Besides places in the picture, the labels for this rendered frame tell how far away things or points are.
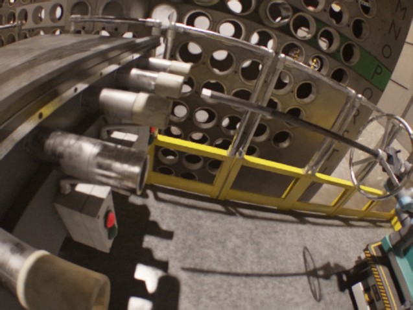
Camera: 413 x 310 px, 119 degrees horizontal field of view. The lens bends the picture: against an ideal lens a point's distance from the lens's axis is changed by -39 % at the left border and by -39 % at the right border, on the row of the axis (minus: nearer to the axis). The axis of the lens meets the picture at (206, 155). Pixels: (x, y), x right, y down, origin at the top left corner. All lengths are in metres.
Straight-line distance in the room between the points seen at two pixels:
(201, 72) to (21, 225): 1.69
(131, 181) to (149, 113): 0.17
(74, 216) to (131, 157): 0.18
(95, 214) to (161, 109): 0.22
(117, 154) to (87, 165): 0.04
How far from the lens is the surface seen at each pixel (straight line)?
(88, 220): 0.36
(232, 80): 1.81
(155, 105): 0.38
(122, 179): 0.25
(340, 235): 1.92
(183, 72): 0.69
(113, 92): 0.41
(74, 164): 0.27
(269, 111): 0.58
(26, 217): 0.33
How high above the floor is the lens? 1.05
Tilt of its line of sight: 37 degrees down
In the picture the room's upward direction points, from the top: 18 degrees clockwise
